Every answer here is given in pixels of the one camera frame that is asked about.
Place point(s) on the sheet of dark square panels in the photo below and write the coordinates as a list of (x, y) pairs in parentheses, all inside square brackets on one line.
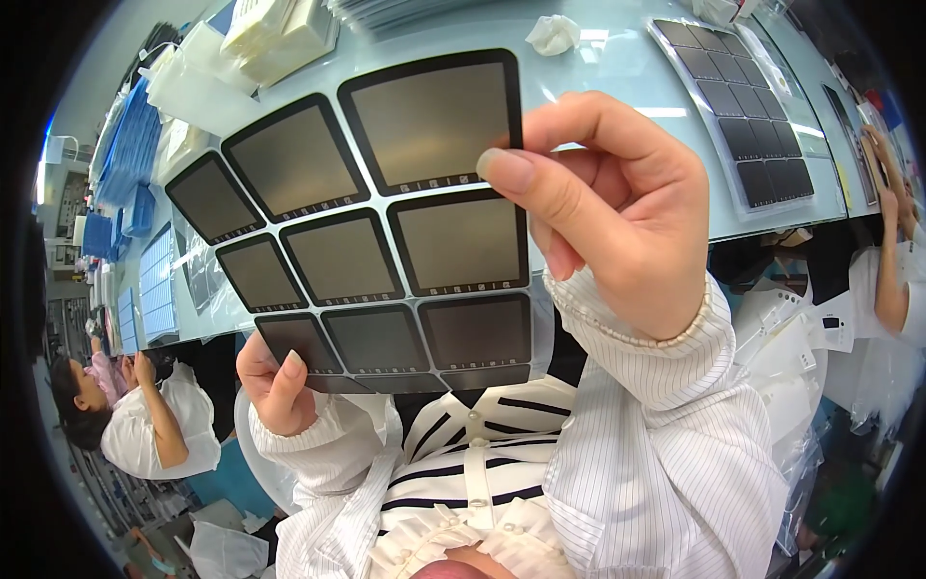
[(434, 246)]

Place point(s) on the crumpled white tissue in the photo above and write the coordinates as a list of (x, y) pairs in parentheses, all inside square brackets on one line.
[(553, 35)]

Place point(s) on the clear plastic bag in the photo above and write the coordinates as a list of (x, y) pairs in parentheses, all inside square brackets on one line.
[(195, 87)]

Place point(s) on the background shelf rack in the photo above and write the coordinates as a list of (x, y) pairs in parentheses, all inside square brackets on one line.
[(66, 210)]

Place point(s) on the stack of white trays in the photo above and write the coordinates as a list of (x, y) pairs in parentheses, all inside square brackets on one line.
[(282, 40)]

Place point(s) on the white plastic bag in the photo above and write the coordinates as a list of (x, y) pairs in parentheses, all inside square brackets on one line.
[(224, 550)]

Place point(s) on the stack of blue trays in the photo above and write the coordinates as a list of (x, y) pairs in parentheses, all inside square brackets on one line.
[(130, 152)]

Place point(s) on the pile of white bags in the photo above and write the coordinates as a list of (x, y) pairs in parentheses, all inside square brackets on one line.
[(788, 362)]

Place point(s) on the person's body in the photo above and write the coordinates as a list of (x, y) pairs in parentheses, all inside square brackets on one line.
[(470, 478)]

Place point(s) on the stack of grey sheets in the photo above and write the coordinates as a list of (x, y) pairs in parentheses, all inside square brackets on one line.
[(405, 11)]

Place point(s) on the long dark strip panel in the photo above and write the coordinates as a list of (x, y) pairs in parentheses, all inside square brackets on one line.
[(850, 141)]

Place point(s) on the blue grid trays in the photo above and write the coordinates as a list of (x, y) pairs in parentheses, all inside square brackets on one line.
[(155, 289)]

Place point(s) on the person's left hand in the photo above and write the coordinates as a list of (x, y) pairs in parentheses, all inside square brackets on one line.
[(271, 398)]

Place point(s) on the bagged sheet of dark panels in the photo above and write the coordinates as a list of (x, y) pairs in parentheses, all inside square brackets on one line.
[(745, 108)]

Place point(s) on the small bagged dark sheet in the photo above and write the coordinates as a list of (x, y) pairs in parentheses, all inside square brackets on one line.
[(199, 275)]

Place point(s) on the person's right hand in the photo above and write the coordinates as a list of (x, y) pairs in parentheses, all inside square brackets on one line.
[(636, 246)]

